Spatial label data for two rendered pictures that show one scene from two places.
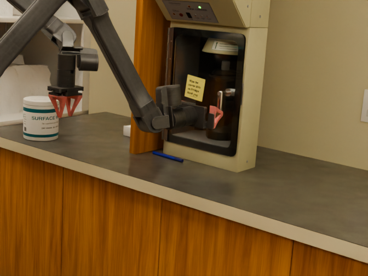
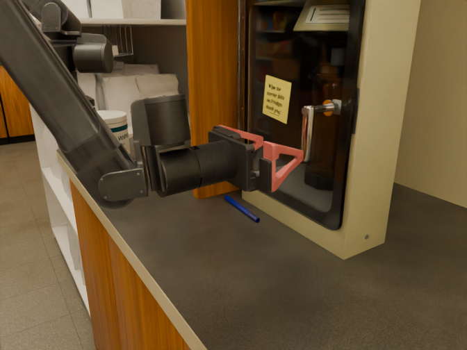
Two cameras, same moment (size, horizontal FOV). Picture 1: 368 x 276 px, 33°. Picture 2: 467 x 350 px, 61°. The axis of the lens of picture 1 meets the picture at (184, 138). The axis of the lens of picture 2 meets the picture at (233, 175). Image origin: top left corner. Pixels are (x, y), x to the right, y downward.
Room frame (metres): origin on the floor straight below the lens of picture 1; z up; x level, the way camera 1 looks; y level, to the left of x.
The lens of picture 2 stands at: (1.34, -0.20, 1.32)
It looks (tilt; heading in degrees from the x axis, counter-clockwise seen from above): 20 degrees down; 20
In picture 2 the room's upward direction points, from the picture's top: straight up
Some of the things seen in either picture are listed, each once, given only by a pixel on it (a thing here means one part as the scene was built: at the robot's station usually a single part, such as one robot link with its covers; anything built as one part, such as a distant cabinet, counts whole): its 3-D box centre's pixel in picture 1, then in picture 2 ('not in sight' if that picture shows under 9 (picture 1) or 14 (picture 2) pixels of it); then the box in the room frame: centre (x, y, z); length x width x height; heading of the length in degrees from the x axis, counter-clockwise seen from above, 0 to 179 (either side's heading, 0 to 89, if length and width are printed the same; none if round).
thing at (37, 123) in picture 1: (41, 118); (105, 138); (2.28, 0.54, 1.01); 0.13 x 0.13 x 0.15
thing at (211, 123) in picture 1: (210, 114); (271, 159); (1.86, -0.07, 1.15); 0.09 x 0.07 x 0.07; 143
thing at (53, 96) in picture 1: (63, 102); not in sight; (1.97, 0.40, 1.13); 0.07 x 0.07 x 0.09; 53
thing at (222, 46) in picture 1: (202, 90); (287, 103); (2.06, -0.05, 1.19); 0.30 x 0.01 x 0.40; 52
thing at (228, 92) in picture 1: (222, 103); (315, 130); (1.97, -0.12, 1.17); 0.05 x 0.03 x 0.10; 142
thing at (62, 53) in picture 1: (68, 61); (62, 58); (1.98, 0.38, 1.27); 0.07 x 0.06 x 0.07; 110
